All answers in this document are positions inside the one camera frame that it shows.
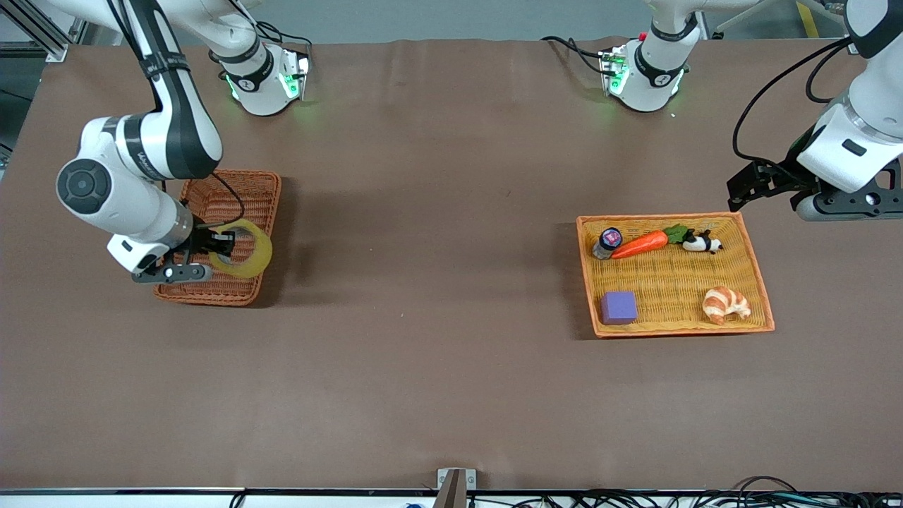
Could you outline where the yellowish clear tape roll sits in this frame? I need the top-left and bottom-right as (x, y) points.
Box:
(209, 218), (274, 279)

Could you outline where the brown wicker basket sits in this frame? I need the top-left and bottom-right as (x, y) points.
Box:
(153, 169), (283, 307)

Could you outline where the orange rimmed yellow wicker basket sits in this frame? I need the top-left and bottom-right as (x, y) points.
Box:
(576, 212), (775, 339)

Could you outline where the toy panda figure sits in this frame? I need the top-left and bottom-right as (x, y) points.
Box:
(681, 229), (724, 255)

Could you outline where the orange toy carrot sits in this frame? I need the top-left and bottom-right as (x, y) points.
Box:
(611, 224), (696, 260)

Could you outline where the toy croissant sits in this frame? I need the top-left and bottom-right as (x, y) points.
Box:
(702, 286), (751, 326)

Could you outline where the small bottle with colourful cap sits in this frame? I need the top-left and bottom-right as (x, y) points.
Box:
(591, 227), (624, 261)

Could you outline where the purple foam block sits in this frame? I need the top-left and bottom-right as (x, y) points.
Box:
(600, 291), (638, 326)

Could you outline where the long black left arm cable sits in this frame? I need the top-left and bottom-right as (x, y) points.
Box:
(732, 37), (856, 164)

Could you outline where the black right base cable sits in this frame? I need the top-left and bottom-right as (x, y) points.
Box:
(254, 20), (314, 54)

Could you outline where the black base cable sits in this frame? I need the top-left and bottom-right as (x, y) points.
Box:
(540, 35), (609, 74)
(254, 20), (314, 54)

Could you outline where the black left base cable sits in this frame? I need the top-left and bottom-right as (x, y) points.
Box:
(540, 35), (609, 74)

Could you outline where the aluminium profile frame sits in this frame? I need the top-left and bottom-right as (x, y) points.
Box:
(0, 0), (89, 64)

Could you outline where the black cable bundle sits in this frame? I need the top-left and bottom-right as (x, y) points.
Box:
(469, 476), (903, 508)

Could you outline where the grey aluminium bracket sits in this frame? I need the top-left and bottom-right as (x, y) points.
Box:
(436, 467), (478, 508)

